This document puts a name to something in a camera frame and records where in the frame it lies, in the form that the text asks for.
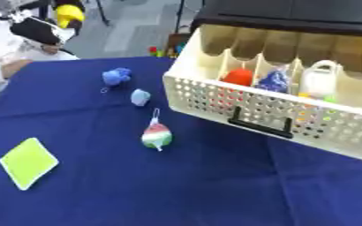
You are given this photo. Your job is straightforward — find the blue plush keychain toy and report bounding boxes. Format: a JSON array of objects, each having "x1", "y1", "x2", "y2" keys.
[{"x1": 99, "y1": 67, "x2": 133, "y2": 94}]

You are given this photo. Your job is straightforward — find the person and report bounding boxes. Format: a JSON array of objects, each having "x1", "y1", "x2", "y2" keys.
[{"x1": 0, "y1": 0, "x2": 82, "y2": 99}]

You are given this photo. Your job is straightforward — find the blue crumpled toy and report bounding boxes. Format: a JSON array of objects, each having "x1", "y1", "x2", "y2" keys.
[{"x1": 255, "y1": 68, "x2": 291, "y2": 94}]

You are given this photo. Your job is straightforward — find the red white green plush toy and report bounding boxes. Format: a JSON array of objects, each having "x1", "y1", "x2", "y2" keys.
[{"x1": 139, "y1": 108, "x2": 174, "y2": 153}]

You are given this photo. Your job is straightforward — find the yellow and black object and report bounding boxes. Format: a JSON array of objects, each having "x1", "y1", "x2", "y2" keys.
[{"x1": 52, "y1": 0, "x2": 87, "y2": 30}]

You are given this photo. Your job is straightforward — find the black drawer handle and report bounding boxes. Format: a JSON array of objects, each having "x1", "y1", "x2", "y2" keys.
[{"x1": 225, "y1": 105, "x2": 296, "y2": 139}]

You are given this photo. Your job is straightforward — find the pale blue soft toy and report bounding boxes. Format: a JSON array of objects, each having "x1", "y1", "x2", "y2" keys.
[{"x1": 130, "y1": 88, "x2": 154, "y2": 108}]

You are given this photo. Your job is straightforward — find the white plastic jug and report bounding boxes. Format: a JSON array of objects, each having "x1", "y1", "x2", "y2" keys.
[{"x1": 297, "y1": 59, "x2": 342, "y2": 99}]

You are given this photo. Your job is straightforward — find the box of colourful toys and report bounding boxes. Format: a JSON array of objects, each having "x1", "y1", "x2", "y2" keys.
[{"x1": 147, "y1": 33, "x2": 193, "y2": 59}]

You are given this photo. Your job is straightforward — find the pale compartment drawer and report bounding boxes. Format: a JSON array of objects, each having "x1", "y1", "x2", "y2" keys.
[{"x1": 161, "y1": 24, "x2": 362, "y2": 163}]

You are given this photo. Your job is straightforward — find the red soft toy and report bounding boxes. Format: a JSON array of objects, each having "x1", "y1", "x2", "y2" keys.
[{"x1": 221, "y1": 68, "x2": 255, "y2": 87}]

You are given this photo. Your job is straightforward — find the black cabinet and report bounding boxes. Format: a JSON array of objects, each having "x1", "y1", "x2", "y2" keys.
[{"x1": 190, "y1": 0, "x2": 362, "y2": 38}]

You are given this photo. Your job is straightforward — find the black tripod leg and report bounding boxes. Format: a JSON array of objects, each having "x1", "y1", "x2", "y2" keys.
[{"x1": 173, "y1": 0, "x2": 187, "y2": 34}]

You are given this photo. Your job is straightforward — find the yellow-green square pad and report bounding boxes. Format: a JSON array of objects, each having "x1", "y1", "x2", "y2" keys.
[{"x1": 0, "y1": 137, "x2": 61, "y2": 192}]

